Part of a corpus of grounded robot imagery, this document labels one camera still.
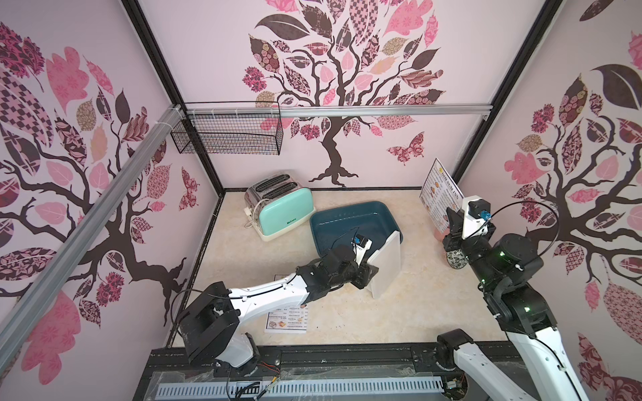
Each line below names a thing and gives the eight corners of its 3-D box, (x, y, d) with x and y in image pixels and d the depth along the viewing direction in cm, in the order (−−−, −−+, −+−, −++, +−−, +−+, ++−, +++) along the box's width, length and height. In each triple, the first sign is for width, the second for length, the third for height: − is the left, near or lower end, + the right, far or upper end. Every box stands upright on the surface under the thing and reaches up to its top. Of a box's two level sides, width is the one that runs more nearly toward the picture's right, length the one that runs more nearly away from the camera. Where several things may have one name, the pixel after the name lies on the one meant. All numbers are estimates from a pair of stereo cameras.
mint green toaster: (258, 244, 102) (248, 217, 88) (253, 207, 115) (243, 179, 101) (316, 230, 107) (315, 203, 93) (305, 196, 120) (302, 168, 106)
